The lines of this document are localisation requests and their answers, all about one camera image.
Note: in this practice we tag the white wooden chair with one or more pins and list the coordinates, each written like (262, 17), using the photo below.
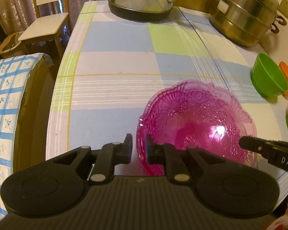
(47, 27)

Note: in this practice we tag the beige wall power socket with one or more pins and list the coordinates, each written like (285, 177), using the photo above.
(283, 7)

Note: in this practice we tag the blue white checkered cloth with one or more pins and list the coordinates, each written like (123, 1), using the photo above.
(15, 75)

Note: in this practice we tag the stainless steel steamer pot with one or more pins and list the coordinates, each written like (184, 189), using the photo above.
(244, 22)

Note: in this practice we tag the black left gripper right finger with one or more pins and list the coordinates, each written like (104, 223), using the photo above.
(222, 185)

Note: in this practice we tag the checkered pastel tablecloth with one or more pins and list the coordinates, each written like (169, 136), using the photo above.
(112, 67)

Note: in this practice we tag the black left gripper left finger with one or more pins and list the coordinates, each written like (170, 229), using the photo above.
(60, 183)

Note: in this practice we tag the basket on floor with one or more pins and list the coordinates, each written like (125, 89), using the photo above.
(12, 46)

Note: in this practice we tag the pink glass scalloped bowl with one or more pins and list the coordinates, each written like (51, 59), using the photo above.
(195, 114)

